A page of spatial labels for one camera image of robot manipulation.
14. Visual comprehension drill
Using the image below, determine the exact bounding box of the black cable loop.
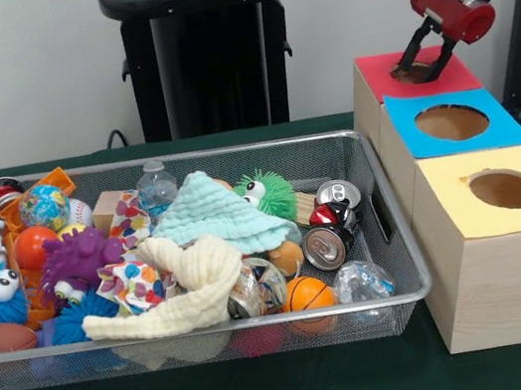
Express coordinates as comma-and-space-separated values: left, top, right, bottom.
103, 125, 131, 151

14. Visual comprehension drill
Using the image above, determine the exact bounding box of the cream waffle cloth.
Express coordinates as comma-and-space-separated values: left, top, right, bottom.
68, 223, 255, 352

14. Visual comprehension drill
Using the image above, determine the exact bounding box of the blue green globe ball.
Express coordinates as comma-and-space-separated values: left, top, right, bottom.
14, 180, 75, 238

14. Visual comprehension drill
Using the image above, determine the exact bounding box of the silver drink can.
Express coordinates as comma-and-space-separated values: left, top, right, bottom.
298, 219, 359, 275

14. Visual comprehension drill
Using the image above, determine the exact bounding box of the polka dot fabric toy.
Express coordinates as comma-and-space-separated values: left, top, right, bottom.
90, 254, 180, 321

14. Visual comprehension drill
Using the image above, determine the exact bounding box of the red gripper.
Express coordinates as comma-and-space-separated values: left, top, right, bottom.
377, 0, 507, 90

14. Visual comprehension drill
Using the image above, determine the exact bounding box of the silver mesh bin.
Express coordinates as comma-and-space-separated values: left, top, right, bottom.
0, 107, 441, 390

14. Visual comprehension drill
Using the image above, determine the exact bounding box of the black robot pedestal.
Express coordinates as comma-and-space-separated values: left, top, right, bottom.
98, 0, 328, 152

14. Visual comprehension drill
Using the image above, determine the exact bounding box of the wooden box with three holes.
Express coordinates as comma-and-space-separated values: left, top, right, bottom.
341, 28, 521, 366

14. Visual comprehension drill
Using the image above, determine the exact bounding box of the green spiky monster toy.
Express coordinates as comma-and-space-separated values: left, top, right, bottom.
229, 164, 300, 224

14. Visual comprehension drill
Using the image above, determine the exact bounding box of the mint waffle cloth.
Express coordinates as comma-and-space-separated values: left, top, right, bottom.
141, 156, 303, 271

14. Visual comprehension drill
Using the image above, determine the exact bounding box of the orange toy basketball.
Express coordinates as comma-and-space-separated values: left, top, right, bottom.
275, 272, 337, 316

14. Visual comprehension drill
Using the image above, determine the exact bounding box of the purple spiky monster toy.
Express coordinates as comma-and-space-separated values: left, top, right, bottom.
30, 221, 133, 313

